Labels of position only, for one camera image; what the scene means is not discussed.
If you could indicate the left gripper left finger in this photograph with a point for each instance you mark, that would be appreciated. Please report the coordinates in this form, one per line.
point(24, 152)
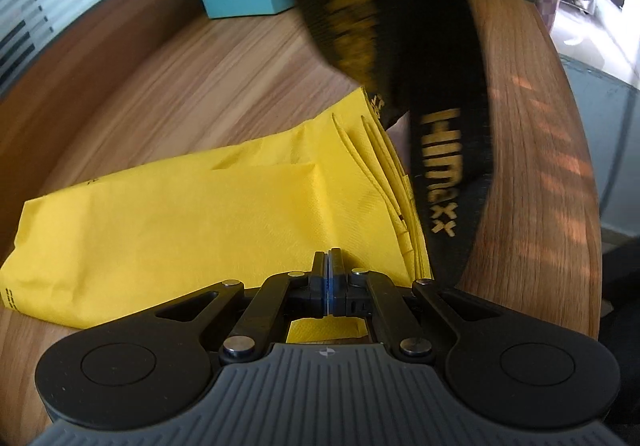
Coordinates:
point(280, 300)

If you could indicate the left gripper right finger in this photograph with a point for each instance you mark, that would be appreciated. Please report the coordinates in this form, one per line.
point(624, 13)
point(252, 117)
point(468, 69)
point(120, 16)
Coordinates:
point(372, 296)

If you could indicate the yellow fabric shopping bag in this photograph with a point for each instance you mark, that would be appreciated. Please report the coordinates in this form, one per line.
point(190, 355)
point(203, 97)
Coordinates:
point(396, 175)

